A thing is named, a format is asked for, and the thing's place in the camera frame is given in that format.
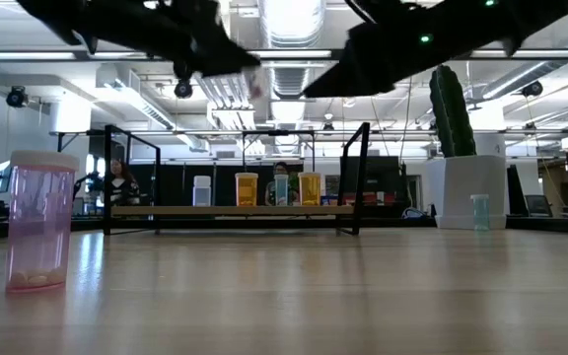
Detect green cactus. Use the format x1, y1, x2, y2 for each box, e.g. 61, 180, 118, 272
429, 64, 477, 159

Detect black ceiling spotlight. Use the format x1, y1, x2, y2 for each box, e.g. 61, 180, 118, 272
174, 78, 194, 100
5, 85, 30, 108
521, 80, 544, 99

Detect silver ceiling duct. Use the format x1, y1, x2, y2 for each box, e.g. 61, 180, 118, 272
256, 0, 327, 100

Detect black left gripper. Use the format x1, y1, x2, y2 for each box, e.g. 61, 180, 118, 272
135, 0, 261, 80

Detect pink pill bottle tan pills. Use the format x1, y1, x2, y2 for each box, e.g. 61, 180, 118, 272
5, 150, 80, 296

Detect orange pill bottle white cap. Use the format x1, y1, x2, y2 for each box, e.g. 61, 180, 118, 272
298, 172, 322, 207
235, 172, 259, 207

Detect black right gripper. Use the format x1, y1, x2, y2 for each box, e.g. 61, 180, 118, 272
303, 0, 467, 99

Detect black table rig frame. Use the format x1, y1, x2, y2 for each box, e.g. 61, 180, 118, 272
0, 215, 568, 242

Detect clear pill bottle pink pills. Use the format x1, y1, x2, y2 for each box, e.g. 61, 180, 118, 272
192, 175, 213, 207

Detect small green pill bottle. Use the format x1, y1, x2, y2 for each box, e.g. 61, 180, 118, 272
273, 174, 290, 207
469, 193, 491, 232

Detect black office chair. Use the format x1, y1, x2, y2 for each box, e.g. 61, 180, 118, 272
524, 193, 554, 218

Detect person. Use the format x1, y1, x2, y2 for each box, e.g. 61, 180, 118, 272
108, 158, 142, 207
263, 161, 301, 207

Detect wooden shelf with black frames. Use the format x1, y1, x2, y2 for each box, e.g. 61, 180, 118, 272
102, 122, 372, 237

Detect white hexagonal plant pot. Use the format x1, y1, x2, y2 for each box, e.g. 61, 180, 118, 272
424, 155, 508, 231

